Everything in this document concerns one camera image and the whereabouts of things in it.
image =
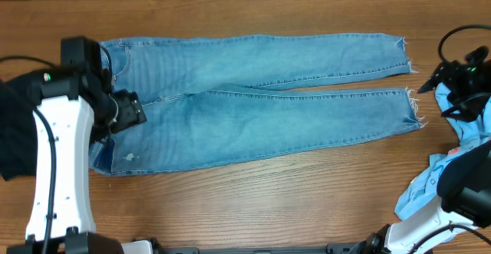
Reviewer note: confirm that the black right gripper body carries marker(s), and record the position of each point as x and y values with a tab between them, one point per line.
445	74

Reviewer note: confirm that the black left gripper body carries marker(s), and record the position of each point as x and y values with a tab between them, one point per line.
130	109

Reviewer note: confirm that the blue denim jeans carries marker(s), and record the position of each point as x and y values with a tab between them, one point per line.
211	102

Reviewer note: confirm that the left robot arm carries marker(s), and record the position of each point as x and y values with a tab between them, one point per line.
73	104

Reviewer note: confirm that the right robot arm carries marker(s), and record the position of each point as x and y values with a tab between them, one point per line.
452	196

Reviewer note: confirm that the light blue t-shirt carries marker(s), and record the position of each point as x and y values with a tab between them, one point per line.
428	152

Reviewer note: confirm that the black folded garment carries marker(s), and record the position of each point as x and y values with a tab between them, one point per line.
18	132

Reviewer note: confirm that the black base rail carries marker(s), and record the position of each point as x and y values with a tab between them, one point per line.
249	250

